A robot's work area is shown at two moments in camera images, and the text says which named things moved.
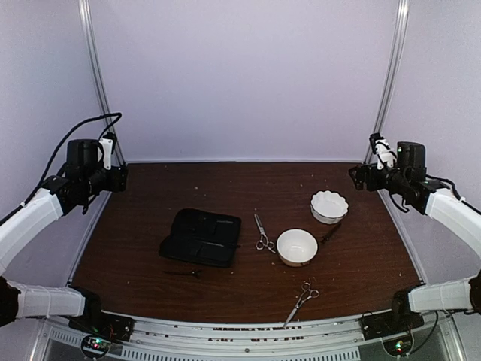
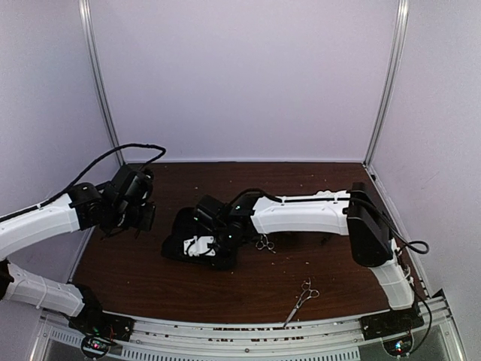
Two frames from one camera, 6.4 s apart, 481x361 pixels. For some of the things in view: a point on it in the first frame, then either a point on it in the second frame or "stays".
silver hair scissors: [307, 294] stays
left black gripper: [117, 182] → [145, 222]
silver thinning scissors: [264, 241] stays
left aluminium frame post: [86, 7] stays
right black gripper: [372, 185] → [229, 261]
